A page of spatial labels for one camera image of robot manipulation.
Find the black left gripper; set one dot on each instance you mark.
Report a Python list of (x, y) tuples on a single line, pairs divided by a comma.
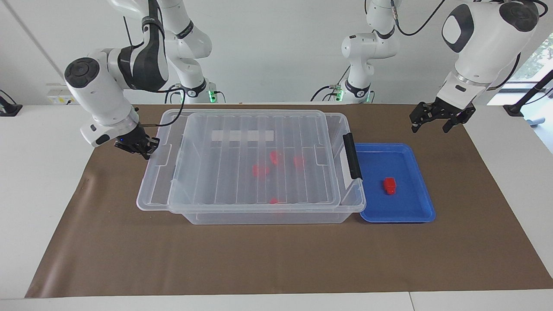
[(452, 109)]

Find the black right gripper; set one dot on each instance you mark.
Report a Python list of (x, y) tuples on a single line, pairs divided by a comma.
[(134, 140)]

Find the clear plastic box lid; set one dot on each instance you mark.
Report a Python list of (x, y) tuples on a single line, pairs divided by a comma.
[(151, 190)]

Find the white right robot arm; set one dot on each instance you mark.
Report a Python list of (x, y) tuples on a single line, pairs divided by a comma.
[(95, 90)]

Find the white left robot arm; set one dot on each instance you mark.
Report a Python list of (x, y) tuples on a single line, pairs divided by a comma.
[(488, 43)]

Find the blue plastic tray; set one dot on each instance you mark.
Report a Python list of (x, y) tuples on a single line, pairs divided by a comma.
[(406, 203)]

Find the clear plastic storage box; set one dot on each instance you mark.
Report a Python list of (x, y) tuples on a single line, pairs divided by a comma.
[(259, 218)]

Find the black stand pole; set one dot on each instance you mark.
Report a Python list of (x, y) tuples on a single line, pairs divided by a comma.
[(514, 108)]

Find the window with green view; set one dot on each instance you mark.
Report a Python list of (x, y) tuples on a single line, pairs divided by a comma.
[(540, 56)]

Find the brown paper table mat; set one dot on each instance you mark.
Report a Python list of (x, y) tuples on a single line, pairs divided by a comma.
[(276, 259)]

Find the white wall power strip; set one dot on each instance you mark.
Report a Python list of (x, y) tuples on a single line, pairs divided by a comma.
[(60, 98)]

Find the black desk clamp mount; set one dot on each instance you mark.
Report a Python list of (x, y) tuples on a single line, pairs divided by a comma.
[(11, 110)]

